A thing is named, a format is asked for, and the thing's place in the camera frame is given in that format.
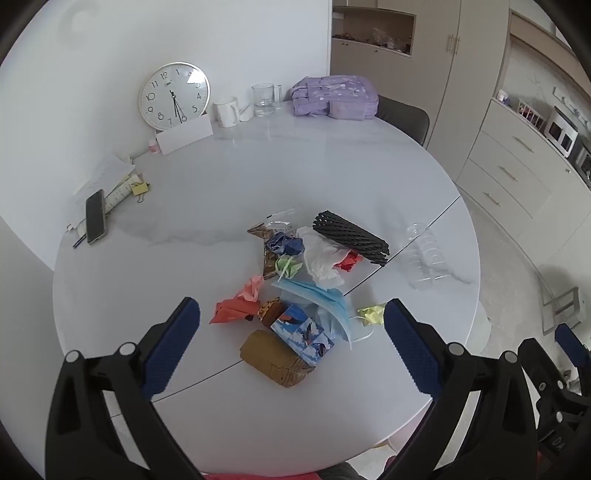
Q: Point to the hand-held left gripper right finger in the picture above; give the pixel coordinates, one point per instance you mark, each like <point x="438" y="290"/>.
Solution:
<point x="411" y="350"/>

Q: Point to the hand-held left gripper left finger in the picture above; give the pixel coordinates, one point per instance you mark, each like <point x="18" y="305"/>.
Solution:
<point x="171" y="350"/>

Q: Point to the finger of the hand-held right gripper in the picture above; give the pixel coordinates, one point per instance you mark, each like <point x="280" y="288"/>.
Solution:
<point x="572" y="341"/>
<point x="538" y="369"/>

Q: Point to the long brown snack wrapper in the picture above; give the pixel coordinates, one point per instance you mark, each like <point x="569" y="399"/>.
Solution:
<point x="268" y="265"/>

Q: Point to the green paper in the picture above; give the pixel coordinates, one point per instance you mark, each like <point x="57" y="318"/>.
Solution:
<point x="288" y="267"/>

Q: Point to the yellow crumpled paper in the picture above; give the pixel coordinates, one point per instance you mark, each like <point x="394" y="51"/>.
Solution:
<point x="371" y="315"/>

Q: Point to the orange crumpled paper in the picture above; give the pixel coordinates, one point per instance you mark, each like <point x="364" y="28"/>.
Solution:
<point x="233" y="311"/>

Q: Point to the clear plastic bottle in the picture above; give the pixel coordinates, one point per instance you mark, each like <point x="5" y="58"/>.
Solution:
<point x="427" y="258"/>

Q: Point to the pink crumpled paper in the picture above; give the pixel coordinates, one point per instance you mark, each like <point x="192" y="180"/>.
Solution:
<point x="249" y="288"/>

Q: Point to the small brown snack wrapper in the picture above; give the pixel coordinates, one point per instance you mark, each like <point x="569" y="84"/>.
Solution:
<point x="269" y="311"/>

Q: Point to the blue face mask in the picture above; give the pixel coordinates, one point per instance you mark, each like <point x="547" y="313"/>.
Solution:
<point x="318" y="297"/>

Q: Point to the red crumpled paper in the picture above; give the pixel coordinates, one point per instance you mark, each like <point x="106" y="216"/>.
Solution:
<point x="348" y="261"/>

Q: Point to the blue printed carton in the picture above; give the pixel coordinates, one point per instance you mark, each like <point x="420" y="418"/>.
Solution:
<point x="302" y="334"/>

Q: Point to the white plastic bag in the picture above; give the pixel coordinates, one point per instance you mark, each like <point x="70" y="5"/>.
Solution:
<point x="321" y="258"/>

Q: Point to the black foam net sleeve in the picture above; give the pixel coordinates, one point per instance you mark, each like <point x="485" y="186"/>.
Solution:
<point x="348" y="235"/>

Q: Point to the blue pen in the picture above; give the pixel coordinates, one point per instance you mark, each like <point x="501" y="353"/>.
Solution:
<point x="79" y="241"/>

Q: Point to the black smartphone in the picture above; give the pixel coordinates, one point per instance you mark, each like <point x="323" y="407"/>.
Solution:
<point x="96" y="216"/>

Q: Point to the blue crumpled paper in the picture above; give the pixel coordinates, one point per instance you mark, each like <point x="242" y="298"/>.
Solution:
<point x="286" y="243"/>

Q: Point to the pale ruler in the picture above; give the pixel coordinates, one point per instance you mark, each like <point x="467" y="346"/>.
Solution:
<point x="119" y="194"/>

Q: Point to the yellow binder clip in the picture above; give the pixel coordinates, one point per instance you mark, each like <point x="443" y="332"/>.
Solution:
<point x="139" y="188"/>

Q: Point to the clear plastic zip bag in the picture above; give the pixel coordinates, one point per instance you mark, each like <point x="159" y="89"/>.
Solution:
<point x="279" y="221"/>

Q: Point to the beige drawer cabinet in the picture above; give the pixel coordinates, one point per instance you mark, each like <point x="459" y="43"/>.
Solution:
<point x="508" y="170"/>

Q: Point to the black microwave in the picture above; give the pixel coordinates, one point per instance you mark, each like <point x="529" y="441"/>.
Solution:
<point x="584" y="159"/>

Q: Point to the stack of white papers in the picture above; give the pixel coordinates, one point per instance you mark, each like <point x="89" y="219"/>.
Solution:
<point x="99" y="177"/>

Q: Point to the small pink bottle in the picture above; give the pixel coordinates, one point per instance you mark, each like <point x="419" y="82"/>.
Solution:
<point x="153" y="146"/>

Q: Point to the white toaster oven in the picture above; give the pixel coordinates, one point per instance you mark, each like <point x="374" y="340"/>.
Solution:
<point x="561" y="129"/>

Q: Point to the white card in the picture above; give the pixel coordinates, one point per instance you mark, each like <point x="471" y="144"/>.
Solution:
<point x="184" y="134"/>

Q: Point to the dark grey chair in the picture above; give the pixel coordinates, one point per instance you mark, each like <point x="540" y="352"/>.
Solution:
<point x="406" y="117"/>

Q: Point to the white mug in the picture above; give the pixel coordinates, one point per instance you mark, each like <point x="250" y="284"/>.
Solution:
<point x="226" y="113"/>

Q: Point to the small white object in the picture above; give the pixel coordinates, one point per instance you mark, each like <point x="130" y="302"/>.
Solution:
<point x="245" y="114"/>

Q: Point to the purple backpack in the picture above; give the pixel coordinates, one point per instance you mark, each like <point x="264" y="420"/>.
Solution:
<point x="334" y="97"/>

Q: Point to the clear glass mug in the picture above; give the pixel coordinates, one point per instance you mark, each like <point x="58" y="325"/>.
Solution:
<point x="264" y="99"/>

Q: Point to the beige tall wardrobe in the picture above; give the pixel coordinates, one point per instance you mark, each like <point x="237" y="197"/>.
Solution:
<point x="438" y="55"/>

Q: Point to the grey metal frame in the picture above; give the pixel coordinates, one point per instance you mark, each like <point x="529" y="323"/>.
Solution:
<point x="561" y="307"/>

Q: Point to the round white wall clock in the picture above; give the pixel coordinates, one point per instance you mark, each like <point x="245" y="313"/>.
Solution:
<point x="173" y="97"/>

